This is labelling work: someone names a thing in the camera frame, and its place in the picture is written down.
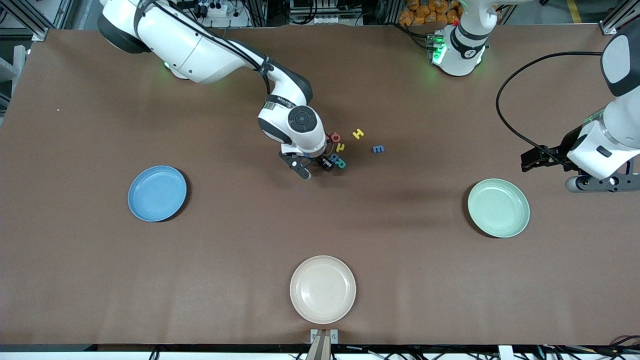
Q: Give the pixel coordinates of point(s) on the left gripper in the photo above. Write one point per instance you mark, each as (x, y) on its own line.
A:
(561, 151)

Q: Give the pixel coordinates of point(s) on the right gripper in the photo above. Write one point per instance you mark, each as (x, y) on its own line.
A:
(326, 161)

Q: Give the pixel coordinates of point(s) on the reddish pink letter Q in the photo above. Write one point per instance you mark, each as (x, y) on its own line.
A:
(332, 137)

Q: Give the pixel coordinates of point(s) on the light blue lowercase m letter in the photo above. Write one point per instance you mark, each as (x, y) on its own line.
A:
(378, 149)

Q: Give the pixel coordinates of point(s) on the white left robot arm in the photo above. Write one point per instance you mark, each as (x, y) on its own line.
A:
(465, 50)

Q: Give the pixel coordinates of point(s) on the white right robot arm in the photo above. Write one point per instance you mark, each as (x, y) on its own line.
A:
(190, 45)

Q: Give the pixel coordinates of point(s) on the blue lowercase g letter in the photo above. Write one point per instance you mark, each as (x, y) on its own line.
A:
(333, 156)

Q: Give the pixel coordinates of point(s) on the teal uppercase R letter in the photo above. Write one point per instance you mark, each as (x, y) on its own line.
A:
(341, 164)

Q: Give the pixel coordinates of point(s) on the yellow uppercase H letter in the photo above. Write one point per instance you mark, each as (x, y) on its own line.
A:
(358, 134)

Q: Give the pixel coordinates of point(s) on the green round plate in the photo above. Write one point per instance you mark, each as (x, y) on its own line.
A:
(498, 207)

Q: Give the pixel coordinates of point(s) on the beige round plate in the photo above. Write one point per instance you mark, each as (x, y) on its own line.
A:
(322, 290)

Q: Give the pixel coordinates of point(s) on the blue round plate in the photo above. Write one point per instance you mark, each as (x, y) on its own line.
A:
(157, 194)

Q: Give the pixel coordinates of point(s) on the background control equipment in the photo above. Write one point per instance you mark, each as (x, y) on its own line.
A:
(320, 10)

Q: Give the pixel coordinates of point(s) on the bag of orange fruits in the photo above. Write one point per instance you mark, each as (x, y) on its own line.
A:
(425, 12)

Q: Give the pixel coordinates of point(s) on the white power strip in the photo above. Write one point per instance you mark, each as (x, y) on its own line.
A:
(212, 9)

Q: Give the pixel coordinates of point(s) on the aluminium frame profile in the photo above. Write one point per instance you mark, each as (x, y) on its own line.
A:
(39, 34)
(609, 27)

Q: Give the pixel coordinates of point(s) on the metal table edge bracket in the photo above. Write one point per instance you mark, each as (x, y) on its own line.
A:
(324, 345)

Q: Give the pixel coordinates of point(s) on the grey metal side frame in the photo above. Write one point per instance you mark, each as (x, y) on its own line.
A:
(20, 60)

